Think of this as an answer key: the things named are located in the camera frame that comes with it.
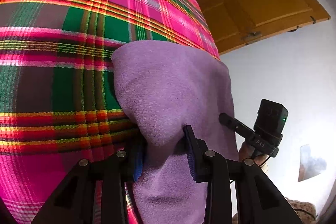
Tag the purple fleece cloth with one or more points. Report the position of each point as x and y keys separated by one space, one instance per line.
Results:
x=170 y=87

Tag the wooden door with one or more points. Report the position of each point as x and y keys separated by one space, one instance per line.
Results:
x=262 y=8

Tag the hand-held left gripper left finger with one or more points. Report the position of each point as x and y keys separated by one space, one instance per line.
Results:
x=137 y=169

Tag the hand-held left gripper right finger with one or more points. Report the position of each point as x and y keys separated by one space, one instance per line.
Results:
x=190 y=153

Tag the pink green plaid bedspread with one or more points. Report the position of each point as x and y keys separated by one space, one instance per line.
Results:
x=65 y=29

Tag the person's floral jacket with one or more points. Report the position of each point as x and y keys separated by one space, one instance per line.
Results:
x=299 y=208

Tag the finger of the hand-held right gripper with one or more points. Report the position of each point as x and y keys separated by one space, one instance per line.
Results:
x=229 y=121

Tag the person's right hand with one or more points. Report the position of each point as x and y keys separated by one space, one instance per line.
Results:
x=246 y=153

